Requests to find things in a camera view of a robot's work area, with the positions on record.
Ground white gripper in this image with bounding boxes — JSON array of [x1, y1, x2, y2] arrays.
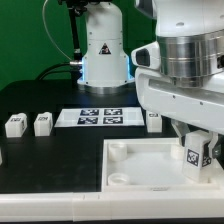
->
[[135, 68, 224, 158]]

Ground white square tabletop part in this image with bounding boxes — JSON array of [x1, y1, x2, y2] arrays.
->
[[101, 138, 224, 192]]

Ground white sheet with tags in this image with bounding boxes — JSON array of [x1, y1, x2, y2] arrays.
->
[[55, 107, 144, 127]]

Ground white L-shaped fence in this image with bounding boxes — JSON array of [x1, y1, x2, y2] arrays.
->
[[0, 190, 224, 222]]

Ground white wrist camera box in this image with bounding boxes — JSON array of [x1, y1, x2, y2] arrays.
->
[[131, 41, 161, 70]]

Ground black cable bundle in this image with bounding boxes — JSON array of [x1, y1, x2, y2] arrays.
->
[[35, 61, 83, 81]]

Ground white cable left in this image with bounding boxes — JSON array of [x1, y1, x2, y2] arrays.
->
[[41, 0, 73, 62]]

